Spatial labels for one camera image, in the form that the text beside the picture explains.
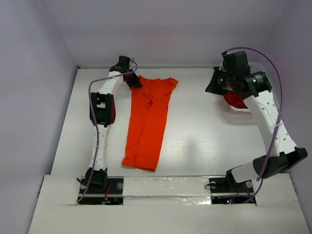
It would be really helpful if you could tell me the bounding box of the orange t shirt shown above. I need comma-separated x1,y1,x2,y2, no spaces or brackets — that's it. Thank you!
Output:
121,76,178,172

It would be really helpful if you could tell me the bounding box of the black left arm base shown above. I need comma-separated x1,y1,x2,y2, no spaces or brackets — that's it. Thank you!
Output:
78,176,124,205

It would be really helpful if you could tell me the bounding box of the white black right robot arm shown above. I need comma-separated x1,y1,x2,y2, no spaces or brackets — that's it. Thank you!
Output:
205,50,308,192

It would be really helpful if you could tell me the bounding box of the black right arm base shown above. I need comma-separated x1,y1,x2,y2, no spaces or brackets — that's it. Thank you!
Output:
205,177,254,205

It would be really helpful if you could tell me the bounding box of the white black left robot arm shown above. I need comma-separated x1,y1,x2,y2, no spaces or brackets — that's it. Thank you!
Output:
80,56,142,194

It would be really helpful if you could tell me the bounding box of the dark red t shirt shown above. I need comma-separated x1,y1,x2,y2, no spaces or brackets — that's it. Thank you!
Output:
223,91,248,109

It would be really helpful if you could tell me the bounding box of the white plastic laundry basket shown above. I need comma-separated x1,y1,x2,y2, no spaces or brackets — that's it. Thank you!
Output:
228,61,266,122

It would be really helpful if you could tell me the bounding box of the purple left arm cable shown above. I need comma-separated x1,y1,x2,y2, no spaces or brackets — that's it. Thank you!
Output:
77,58,138,202

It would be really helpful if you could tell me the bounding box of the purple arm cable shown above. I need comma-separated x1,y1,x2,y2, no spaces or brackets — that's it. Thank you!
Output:
225,47,283,204
77,58,138,202

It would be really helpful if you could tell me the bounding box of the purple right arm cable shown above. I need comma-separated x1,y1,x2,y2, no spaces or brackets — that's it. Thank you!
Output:
225,47,283,204

